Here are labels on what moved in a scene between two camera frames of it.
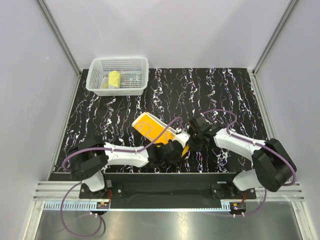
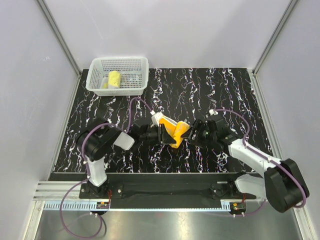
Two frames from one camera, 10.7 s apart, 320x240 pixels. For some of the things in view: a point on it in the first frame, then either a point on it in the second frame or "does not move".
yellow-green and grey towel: [113, 81] does not move
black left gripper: [173, 161] to [167, 139]
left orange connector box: [101, 205] does not move
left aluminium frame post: [60, 37] does not move
